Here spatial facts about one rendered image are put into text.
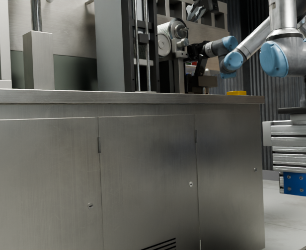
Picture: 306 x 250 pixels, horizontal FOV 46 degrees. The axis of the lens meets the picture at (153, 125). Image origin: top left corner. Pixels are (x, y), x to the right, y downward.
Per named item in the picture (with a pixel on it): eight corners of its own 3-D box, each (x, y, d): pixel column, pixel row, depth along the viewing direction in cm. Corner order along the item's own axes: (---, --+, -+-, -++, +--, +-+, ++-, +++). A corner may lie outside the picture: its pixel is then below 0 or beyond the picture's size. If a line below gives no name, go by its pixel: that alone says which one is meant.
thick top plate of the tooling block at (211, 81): (198, 86, 192) (198, 74, 192) (149, 92, 222) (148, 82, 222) (217, 87, 203) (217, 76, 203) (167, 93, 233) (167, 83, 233)
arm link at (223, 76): (223, 77, 166) (219, 53, 166) (219, 80, 177) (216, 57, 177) (240, 75, 165) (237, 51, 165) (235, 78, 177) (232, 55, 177)
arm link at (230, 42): (230, 52, 166) (227, 33, 166) (211, 57, 174) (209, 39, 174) (240, 52, 171) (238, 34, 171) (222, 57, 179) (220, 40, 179)
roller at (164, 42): (154, 54, 176) (153, 30, 176) (122, 62, 195) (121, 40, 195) (171, 57, 184) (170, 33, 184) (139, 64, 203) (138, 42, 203)
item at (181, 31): (174, 27, 183) (183, 21, 187) (171, 27, 184) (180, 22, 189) (180, 40, 185) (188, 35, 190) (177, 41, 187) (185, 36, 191)
